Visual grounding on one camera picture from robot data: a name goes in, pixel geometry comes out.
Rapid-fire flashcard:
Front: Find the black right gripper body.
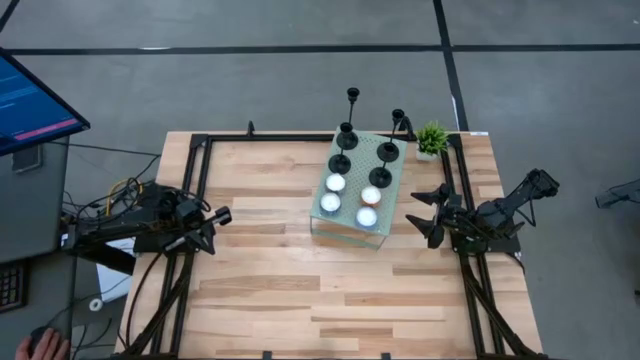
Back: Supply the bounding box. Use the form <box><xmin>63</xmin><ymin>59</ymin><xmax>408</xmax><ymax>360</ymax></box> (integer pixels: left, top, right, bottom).
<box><xmin>438</xmin><ymin>194</ymin><xmax>466</xmax><ymax>236</ymax></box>

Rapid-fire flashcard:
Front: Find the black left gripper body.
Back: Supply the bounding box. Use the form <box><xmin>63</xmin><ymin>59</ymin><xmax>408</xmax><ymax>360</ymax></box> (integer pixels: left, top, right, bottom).
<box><xmin>172</xmin><ymin>198</ymin><xmax>205</xmax><ymax>229</ymax></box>

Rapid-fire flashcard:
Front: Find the black candlestick holder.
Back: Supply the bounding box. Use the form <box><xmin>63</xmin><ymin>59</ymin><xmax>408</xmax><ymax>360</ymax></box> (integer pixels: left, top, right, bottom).
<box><xmin>376</xmin><ymin>108</ymin><xmax>406</xmax><ymax>163</ymax></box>
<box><xmin>368</xmin><ymin>142</ymin><xmax>396</xmax><ymax>190</ymax></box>
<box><xmin>335</xmin><ymin>86</ymin><xmax>361</xmax><ymax>152</ymax></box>
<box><xmin>327</xmin><ymin>121</ymin><xmax>354</xmax><ymax>176</ymax></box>

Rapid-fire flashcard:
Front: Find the green plant in white pot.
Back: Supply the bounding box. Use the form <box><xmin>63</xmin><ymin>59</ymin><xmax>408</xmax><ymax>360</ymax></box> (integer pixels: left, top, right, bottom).
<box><xmin>415</xmin><ymin>121</ymin><xmax>450</xmax><ymax>163</ymax></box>

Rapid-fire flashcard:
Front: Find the white paper sheet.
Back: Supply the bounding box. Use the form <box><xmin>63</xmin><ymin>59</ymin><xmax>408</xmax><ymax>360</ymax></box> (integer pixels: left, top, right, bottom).
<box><xmin>95</xmin><ymin>234</ymin><xmax>136</xmax><ymax>304</ymax></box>

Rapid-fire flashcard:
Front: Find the black table support beam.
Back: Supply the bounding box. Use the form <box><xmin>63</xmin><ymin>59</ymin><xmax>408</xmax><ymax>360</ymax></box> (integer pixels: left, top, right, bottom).
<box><xmin>59</xmin><ymin>234</ymin><xmax>137</xmax><ymax>276</ymax></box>

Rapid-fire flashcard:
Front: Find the green perforated metal shelf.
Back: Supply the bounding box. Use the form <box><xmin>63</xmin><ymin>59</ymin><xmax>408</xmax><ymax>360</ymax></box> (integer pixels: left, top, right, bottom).
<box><xmin>308</xmin><ymin>129</ymin><xmax>409</xmax><ymax>251</ymax></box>

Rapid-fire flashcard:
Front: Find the black computer mouse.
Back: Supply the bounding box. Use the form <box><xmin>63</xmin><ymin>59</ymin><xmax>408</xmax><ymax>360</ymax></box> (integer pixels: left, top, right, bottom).
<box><xmin>28</xmin><ymin>325</ymin><xmax>51</xmax><ymax>346</ymax></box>

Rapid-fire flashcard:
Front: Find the person's hand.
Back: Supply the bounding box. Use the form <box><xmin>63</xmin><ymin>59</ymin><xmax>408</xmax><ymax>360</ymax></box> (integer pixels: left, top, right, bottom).
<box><xmin>14</xmin><ymin>327</ymin><xmax>71</xmax><ymax>360</ymax></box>

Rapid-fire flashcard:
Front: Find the black keyboard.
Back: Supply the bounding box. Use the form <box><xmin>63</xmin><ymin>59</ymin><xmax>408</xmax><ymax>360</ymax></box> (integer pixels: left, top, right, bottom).
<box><xmin>0</xmin><ymin>262</ymin><xmax>29</xmax><ymax>314</ymax></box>

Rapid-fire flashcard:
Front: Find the computer monitor with blue screen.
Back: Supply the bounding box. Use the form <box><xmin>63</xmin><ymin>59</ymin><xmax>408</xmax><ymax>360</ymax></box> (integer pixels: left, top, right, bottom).
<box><xmin>0</xmin><ymin>48</ymin><xmax>91</xmax><ymax>157</ymax></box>

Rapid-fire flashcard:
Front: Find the black metal table frame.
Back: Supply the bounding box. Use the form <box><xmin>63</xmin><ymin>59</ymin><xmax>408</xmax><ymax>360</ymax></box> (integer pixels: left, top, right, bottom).
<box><xmin>119</xmin><ymin>121</ymin><xmax>546</xmax><ymax>360</ymax></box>

